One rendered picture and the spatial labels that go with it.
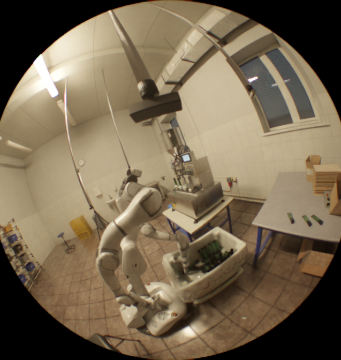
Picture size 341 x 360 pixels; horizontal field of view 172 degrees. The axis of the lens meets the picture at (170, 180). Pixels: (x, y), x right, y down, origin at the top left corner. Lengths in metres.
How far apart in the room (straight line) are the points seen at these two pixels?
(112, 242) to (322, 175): 1.63
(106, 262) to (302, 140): 2.39
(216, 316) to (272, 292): 0.62
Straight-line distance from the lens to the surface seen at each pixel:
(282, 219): 1.12
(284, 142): 2.17
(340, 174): 1.12
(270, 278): 1.62
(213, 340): 1.48
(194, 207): 1.16
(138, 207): 0.42
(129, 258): 0.68
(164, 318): 1.22
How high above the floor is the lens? 1.47
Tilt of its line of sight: 10 degrees down
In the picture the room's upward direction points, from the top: 21 degrees counter-clockwise
